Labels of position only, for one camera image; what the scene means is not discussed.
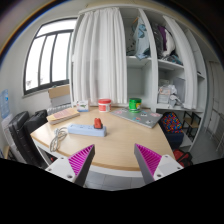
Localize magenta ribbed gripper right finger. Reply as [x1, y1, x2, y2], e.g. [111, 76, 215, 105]
[134, 144, 182, 184]

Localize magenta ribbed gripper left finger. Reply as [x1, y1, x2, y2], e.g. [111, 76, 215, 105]
[46, 144, 95, 187]

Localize red charger plug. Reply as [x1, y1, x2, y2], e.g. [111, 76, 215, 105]
[94, 118, 103, 129]

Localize red bag on floor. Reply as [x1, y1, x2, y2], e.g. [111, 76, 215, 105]
[173, 149, 193, 167]

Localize light blue power strip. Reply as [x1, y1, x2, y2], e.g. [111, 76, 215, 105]
[67, 124, 106, 137]

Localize bin of colourful balls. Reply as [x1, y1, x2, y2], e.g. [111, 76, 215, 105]
[159, 112, 184, 149]

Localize grey laptop with stickers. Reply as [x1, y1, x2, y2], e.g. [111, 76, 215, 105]
[112, 108, 162, 128]

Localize tan book stack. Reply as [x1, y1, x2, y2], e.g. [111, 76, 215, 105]
[47, 108, 80, 125]

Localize small white teal box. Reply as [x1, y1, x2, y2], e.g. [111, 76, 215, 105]
[76, 100, 89, 112]

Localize green canister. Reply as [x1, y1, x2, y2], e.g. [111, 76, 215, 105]
[129, 98, 142, 112]

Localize black office chair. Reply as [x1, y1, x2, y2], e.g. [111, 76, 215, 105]
[9, 109, 47, 167]

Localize white jar red lid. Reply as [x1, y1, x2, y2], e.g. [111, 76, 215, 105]
[98, 99, 111, 112]

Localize crumpled white bags on shelf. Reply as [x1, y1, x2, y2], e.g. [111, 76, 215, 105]
[157, 77, 185, 108]

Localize cardboard box on sill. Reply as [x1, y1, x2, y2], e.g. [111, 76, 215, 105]
[48, 85, 71, 107]

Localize black framed window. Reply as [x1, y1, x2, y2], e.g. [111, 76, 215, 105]
[23, 18, 77, 95]

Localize white shelving unit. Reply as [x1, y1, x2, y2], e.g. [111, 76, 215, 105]
[78, 3, 208, 151]

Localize clothes pile on upper shelf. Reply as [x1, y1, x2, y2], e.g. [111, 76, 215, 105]
[126, 17, 182, 65]

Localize white curtain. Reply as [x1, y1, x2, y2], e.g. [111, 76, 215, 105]
[72, 7, 127, 104]

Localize white power strip cable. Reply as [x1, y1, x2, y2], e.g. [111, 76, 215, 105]
[49, 126, 70, 153]

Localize small black frame stool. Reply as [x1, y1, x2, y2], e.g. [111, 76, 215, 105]
[183, 111, 201, 140]

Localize blue wall poster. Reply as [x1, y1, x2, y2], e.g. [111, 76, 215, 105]
[0, 89, 10, 119]

